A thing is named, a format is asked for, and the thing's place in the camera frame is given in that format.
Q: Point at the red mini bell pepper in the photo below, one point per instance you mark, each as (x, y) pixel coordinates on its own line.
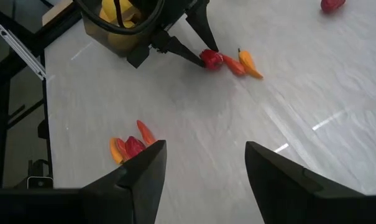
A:
(211, 59)
(134, 146)
(332, 4)

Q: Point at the black table frame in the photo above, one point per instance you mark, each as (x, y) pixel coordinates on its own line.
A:
(60, 28)

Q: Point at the grey translucent plastic basket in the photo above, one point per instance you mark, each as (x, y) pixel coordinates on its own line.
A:
(94, 31)

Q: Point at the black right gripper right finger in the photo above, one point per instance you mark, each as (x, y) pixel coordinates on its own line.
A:
(274, 180)

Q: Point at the silver aluminium extrusion rail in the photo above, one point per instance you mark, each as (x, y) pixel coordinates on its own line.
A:
(20, 51)

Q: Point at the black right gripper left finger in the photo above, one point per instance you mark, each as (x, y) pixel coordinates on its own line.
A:
(144, 180)

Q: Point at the orange mini pepper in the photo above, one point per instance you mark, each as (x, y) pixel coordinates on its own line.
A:
(114, 151)
(250, 63)

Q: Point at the red-orange mini pepper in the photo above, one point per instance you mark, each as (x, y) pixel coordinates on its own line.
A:
(121, 148)
(234, 64)
(145, 132)

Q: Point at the wooden side board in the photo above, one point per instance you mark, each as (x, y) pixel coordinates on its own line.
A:
(55, 12)

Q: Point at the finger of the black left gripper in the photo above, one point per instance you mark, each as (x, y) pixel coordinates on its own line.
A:
(181, 49)
(204, 28)

